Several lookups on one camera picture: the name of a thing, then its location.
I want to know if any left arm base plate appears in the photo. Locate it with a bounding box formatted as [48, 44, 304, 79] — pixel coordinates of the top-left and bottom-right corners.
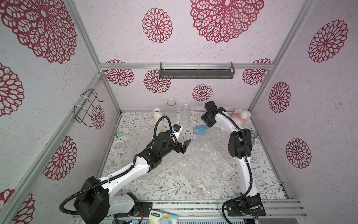
[116, 202, 153, 218]

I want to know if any bubble purple vase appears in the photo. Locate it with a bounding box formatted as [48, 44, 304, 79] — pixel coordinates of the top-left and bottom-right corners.
[196, 133, 237, 177]

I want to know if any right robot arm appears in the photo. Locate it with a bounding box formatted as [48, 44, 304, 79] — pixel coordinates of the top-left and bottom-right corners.
[201, 101, 261, 209]

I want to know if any cream ribbed ceramic vase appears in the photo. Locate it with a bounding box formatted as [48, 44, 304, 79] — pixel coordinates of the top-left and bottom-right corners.
[153, 108, 161, 124]

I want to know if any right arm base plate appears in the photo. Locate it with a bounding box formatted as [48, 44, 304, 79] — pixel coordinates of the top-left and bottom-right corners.
[227, 194, 266, 217]

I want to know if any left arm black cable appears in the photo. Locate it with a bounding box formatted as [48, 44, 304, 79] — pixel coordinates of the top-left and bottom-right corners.
[59, 116, 178, 224]

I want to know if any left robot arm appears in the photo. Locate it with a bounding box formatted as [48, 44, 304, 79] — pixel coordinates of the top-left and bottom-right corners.
[74, 132, 191, 224]

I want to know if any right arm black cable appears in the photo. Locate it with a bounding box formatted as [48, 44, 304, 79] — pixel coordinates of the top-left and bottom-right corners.
[205, 106, 254, 224]

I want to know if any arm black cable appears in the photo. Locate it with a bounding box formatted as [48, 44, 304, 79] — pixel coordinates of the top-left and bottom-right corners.
[205, 106, 254, 224]
[59, 116, 178, 224]

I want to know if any bubble item front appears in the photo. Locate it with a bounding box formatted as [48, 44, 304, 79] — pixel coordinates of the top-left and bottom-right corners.
[176, 148, 236, 196]

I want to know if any black wall shelf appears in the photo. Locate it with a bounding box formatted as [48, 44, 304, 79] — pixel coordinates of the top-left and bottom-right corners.
[159, 63, 236, 79]

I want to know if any green cube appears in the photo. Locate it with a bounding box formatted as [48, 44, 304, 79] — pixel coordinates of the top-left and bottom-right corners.
[114, 131, 123, 138]

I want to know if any lilac tape roll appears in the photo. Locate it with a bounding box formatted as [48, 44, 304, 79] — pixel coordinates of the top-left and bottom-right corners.
[112, 139, 126, 153]

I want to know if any white pink plush toy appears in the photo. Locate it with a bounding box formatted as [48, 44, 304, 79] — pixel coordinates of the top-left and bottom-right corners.
[215, 109, 251, 133]

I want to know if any tissue pack with cartoon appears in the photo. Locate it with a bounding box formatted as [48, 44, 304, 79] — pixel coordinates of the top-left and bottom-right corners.
[148, 211, 178, 224]

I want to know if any purple blue glass vase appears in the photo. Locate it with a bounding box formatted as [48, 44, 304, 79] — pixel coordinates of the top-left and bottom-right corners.
[250, 130, 258, 148]

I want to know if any black wire wall rack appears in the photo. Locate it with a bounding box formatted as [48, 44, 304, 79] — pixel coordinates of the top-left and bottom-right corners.
[73, 88, 104, 127]

